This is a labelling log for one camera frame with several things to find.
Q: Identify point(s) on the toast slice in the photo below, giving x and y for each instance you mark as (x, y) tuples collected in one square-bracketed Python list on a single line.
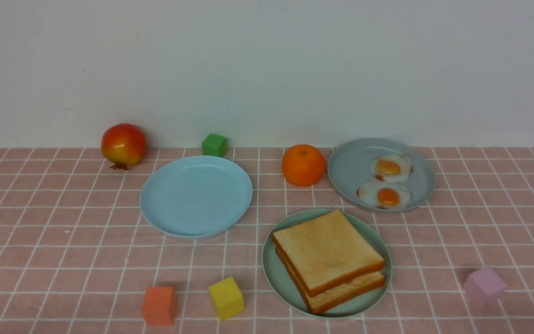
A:
[(337, 295), (332, 251)]

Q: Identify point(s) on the orange fruit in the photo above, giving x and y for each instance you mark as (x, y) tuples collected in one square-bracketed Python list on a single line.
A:
[(303, 165)]

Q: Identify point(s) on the green foam cube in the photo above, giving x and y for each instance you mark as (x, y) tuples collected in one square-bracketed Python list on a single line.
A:
[(215, 145)]

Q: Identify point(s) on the light blue plate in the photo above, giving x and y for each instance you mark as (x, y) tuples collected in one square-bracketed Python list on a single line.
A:
[(197, 197)]

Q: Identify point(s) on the grey blue egg plate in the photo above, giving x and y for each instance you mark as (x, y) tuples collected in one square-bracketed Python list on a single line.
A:
[(349, 168)]

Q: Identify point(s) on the fried egg lower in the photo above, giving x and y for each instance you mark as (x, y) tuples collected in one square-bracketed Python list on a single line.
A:
[(384, 195)]

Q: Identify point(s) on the teal green plate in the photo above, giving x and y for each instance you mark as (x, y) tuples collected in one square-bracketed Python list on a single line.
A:
[(280, 280)]

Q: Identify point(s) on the yellow foam cube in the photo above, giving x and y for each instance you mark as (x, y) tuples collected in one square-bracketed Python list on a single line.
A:
[(227, 298)]

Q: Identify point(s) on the red yellow pomegranate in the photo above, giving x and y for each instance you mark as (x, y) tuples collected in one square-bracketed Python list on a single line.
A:
[(124, 145)]

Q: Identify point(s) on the orange foam cube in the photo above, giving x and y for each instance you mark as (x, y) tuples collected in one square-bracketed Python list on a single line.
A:
[(159, 306)]

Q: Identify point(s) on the pink checked tablecloth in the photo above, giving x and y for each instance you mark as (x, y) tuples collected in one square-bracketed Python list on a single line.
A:
[(76, 256)]

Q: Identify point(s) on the pink foam cube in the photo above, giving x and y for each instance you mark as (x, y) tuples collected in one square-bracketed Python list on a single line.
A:
[(484, 286)]

